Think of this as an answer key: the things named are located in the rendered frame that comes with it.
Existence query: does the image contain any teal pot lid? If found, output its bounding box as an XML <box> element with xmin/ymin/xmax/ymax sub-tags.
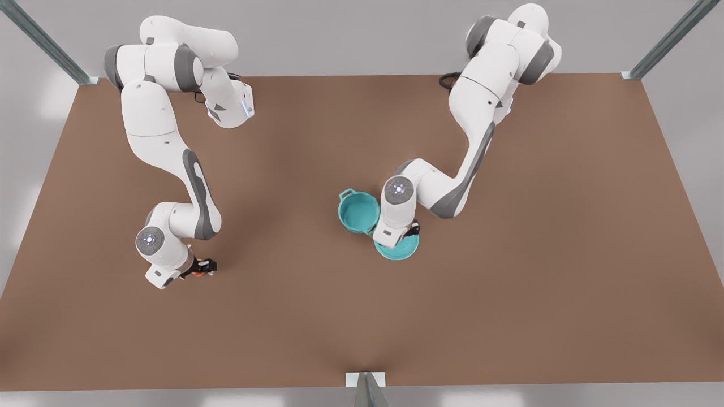
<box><xmin>374</xmin><ymin>233</ymin><xmax>420</xmax><ymax>261</ymax></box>

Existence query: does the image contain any teal pot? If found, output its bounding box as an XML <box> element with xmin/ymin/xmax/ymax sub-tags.
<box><xmin>338</xmin><ymin>189</ymin><xmax>381</xmax><ymax>236</ymax></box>

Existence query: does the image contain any silver frame post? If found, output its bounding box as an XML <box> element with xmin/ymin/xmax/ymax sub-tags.
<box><xmin>346</xmin><ymin>372</ymin><xmax>390</xmax><ymax>407</ymax></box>
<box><xmin>0</xmin><ymin>0</ymin><xmax>100</xmax><ymax>86</ymax></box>
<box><xmin>620</xmin><ymin>0</ymin><xmax>722</xmax><ymax>80</ymax></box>

